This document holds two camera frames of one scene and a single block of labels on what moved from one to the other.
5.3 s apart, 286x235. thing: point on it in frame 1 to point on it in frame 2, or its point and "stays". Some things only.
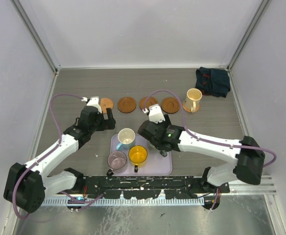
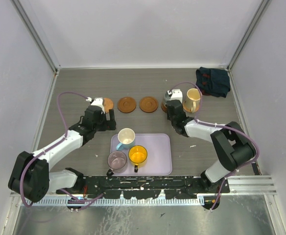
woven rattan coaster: x=185 y=108 stays
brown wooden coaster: x=127 y=105 stays
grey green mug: x=163 y=153 to x=167 y=97
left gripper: x=106 y=124 stays
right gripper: x=166 y=123 to x=168 y=115
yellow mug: x=137 y=154 stays
